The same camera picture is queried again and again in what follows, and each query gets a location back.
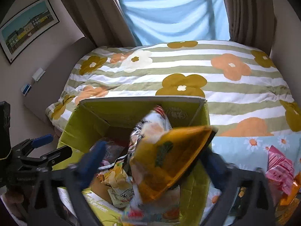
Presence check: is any pink striped snack bag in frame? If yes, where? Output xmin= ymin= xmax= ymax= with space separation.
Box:
xmin=265 ymin=145 xmax=294 ymax=195

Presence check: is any orange yellow snack bag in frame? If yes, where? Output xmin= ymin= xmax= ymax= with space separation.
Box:
xmin=130 ymin=126 xmax=217 ymax=204

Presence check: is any green cardboard box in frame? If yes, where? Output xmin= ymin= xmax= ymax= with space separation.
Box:
xmin=54 ymin=95 xmax=210 ymax=225

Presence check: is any cream orange snack bag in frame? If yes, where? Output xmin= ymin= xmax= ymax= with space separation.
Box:
xmin=275 ymin=172 xmax=300 ymax=225

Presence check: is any light blue daisy tablecloth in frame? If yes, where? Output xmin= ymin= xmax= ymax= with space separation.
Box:
xmin=201 ymin=133 xmax=300 ymax=225

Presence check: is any grey bed headboard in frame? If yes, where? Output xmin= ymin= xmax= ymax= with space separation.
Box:
xmin=24 ymin=37 xmax=95 ymax=128

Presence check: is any blue white box on headboard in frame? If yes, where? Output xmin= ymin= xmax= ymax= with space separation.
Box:
xmin=21 ymin=84 xmax=32 ymax=96

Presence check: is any floral striped quilt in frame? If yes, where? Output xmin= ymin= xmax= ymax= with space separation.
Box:
xmin=45 ymin=40 xmax=300 ymax=136

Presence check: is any framed landscape picture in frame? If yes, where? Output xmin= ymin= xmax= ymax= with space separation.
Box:
xmin=1 ymin=0 xmax=60 ymax=64

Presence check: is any left beige curtain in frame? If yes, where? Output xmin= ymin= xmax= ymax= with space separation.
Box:
xmin=61 ymin=0 xmax=137 ymax=47

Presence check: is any beige curtain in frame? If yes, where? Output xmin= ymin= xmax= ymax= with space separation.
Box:
xmin=61 ymin=0 xmax=137 ymax=47
xmin=224 ymin=0 xmax=275 ymax=55

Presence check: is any right beige curtain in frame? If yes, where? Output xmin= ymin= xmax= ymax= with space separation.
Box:
xmin=224 ymin=0 xmax=275 ymax=55

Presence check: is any blue window cloth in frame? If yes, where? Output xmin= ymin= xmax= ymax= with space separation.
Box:
xmin=119 ymin=0 xmax=230 ymax=45

